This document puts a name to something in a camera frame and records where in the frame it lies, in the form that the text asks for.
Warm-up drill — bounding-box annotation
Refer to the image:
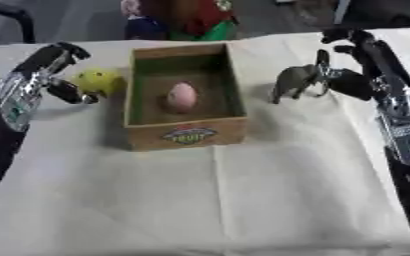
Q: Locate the pink egg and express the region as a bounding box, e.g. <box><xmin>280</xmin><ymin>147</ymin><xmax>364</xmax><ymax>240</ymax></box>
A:
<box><xmin>164</xmin><ymin>81</ymin><xmax>200</xmax><ymax>114</ymax></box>

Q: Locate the tan cardboard box green inside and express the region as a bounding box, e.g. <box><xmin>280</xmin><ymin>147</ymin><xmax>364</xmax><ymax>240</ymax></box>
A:
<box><xmin>121</xmin><ymin>42</ymin><xmax>251</xmax><ymax>152</ymax></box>

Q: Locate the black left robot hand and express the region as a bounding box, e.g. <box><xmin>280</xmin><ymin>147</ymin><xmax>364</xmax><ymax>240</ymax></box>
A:
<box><xmin>12</xmin><ymin>41</ymin><xmax>102</xmax><ymax>105</ymax></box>

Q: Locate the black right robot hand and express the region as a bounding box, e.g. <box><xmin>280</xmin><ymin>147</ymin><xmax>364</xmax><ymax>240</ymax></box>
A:
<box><xmin>313</xmin><ymin>27</ymin><xmax>410</xmax><ymax>102</ymax></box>

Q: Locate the grey elephant toy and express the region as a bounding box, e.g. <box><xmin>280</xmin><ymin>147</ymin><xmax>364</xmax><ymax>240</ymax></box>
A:
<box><xmin>268</xmin><ymin>64</ymin><xmax>333</xmax><ymax>105</ymax></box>

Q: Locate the black chair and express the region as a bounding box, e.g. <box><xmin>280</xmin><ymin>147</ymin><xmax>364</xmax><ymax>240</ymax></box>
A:
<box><xmin>0</xmin><ymin>0</ymin><xmax>39</xmax><ymax>45</ymax></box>

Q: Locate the yellow round toy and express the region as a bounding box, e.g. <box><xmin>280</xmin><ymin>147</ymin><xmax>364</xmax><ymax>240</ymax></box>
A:
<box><xmin>72</xmin><ymin>67</ymin><xmax>125</xmax><ymax>98</ymax></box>

